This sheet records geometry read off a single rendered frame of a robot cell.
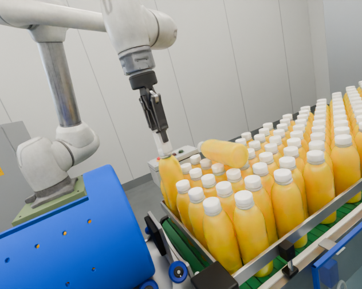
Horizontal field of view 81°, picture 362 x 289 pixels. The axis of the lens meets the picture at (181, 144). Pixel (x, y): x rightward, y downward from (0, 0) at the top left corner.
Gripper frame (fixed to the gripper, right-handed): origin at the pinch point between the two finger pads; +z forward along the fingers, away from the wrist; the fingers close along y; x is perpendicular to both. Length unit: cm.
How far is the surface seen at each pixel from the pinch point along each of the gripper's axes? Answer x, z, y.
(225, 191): 5.2, 12.3, 20.0
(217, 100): 196, 32, -250
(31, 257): -33.6, 4.7, 21.1
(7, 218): -100, 50, -147
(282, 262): 10.9, 31.9, 28.4
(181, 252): -6.8, 32.8, 6.9
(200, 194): 0.1, 11.9, 16.5
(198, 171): 6.3, 11.6, 5.6
